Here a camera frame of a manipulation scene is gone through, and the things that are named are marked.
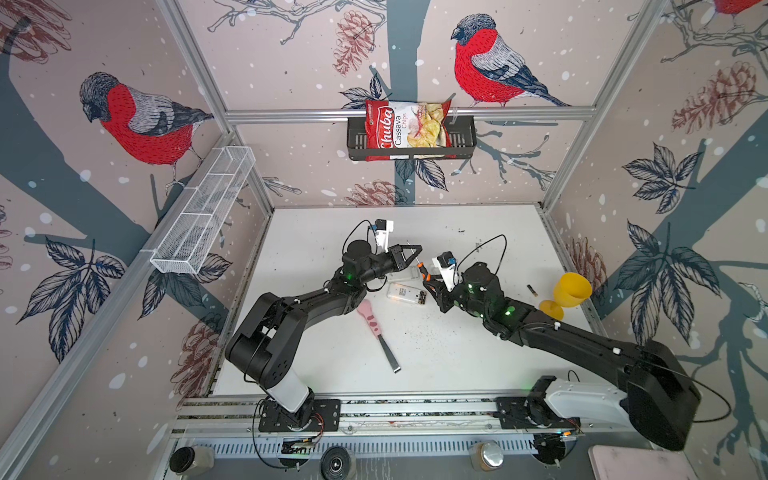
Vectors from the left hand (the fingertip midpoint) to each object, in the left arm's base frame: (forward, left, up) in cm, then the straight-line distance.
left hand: (421, 250), depth 77 cm
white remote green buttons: (0, +3, -23) cm, 23 cm away
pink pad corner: (-44, -41, -22) cm, 64 cm away
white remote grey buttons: (+7, +2, -23) cm, 24 cm away
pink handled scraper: (-6, +16, -22) cm, 28 cm away
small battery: (+1, -39, -24) cm, 46 cm away
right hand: (-6, -1, -8) cm, 10 cm away
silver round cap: (-43, -11, -13) cm, 46 cm away
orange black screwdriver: (-4, -1, -6) cm, 7 cm away
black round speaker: (-44, +20, -13) cm, 49 cm away
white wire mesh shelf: (-2, +59, +6) cm, 59 cm away
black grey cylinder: (-43, +50, -15) cm, 68 cm away
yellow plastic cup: (-4, -45, -15) cm, 48 cm away
